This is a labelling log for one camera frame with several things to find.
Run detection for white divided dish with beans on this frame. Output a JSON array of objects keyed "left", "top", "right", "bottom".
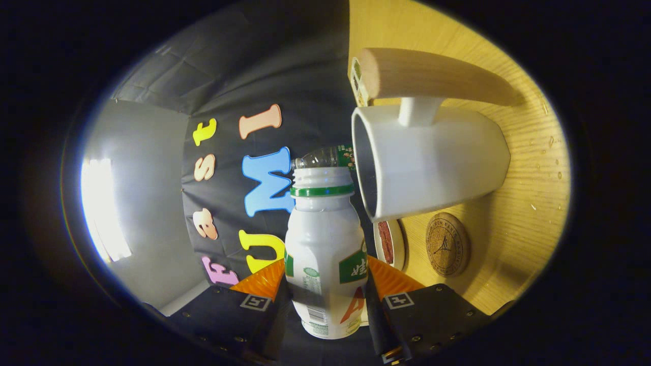
[{"left": 350, "top": 57, "right": 369, "bottom": 107}]

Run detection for white juice bottle green label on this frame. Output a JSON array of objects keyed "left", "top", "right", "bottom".
[{"left": 284, "top": 167, "right": 369, "bottom": 340}]

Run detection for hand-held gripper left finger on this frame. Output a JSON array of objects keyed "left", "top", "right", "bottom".
[{"left": 168, "top": 258, "right": 291, "bottom": 364}]

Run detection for wooden table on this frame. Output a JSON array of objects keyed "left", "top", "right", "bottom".
[{"left": 347, "top": 0, "right": 571, "bottom": 316}]

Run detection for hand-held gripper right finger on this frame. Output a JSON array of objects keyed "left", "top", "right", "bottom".
[{"left": 366, "top": 256, "right": 491, "bottom": 364}]

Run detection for clear plastic water bottle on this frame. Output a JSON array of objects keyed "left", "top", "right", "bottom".
[{"left": 291, "top": 145, "right": 356, "bottom": 170}]

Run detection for beige round plate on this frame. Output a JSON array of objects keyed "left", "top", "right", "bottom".
[{"left": 373, "top": 220, "right": 406, "bottom": 271}]

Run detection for round cork coaster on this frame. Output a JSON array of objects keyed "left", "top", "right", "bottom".
[{"left": 425, "top": 212, "right": 470, "bottom": 278}]

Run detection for red meat slices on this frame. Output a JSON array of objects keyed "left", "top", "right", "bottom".
[{"left": 377, "top": 222, "right": 395, "bottom": 265}]

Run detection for white cup wooden handle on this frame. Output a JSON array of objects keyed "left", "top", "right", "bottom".
[{"left": 351, "top": 48, "right": 524, "bottom": 223}]

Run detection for black backdrop cloth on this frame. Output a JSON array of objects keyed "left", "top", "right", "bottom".
[{"left": 112, "top": 0, "right": 379, "bottom": 366}]

